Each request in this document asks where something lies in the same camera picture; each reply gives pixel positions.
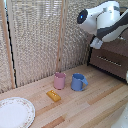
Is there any pink cup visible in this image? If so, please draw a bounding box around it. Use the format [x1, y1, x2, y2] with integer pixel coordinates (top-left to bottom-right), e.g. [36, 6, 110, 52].
[53, 72, 67, 91]

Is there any yellow block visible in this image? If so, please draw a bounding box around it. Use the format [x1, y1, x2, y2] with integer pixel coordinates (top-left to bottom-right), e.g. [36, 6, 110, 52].
[46, 89, 62, 102]

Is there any thin wooden post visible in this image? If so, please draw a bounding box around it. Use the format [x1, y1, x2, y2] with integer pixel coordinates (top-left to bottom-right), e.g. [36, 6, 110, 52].
[55, 0, 66, 74]

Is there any bamboo blind screen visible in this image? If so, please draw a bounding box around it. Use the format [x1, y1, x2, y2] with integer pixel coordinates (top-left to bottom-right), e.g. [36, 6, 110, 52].
[0, 0, 128, 94]

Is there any dark brown drawer cabinet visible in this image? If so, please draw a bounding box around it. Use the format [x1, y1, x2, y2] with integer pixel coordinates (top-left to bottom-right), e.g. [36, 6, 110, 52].
[87, 31, 128, 83]

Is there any thick wooden post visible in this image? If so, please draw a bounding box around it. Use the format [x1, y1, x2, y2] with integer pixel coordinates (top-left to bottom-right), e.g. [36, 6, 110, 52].
[0, 0, 17, 90]

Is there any white patterned plate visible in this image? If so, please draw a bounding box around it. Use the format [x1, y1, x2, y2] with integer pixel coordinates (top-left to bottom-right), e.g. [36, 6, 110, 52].
[0, 96, 36, 128]

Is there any brown drawer with long handle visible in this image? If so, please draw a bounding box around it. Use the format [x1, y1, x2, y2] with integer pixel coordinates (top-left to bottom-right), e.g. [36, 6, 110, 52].
[88, 46, 128, 81]

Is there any blue cup with handle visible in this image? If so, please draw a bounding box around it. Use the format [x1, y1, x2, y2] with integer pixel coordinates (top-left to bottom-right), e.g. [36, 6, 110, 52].
[70, 73, 89, 92]

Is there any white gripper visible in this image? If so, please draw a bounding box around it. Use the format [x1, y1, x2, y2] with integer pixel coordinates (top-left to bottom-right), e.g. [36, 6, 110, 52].
[89, 36, 105, 50]

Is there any brown drawer with short handle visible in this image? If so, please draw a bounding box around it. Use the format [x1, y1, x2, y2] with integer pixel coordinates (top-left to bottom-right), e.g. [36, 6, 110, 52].
[98, 34, 128, 58]

